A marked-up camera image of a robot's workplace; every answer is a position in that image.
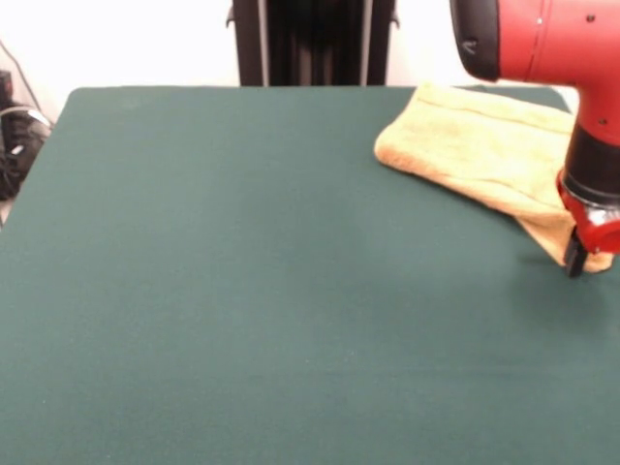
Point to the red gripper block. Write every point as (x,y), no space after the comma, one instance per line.
(593,232)

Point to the tan terry towel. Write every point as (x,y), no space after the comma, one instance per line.
(474,140)

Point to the dark green table cloth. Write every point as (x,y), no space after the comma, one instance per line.
(194,266)

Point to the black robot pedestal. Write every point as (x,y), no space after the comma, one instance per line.
(310,43)

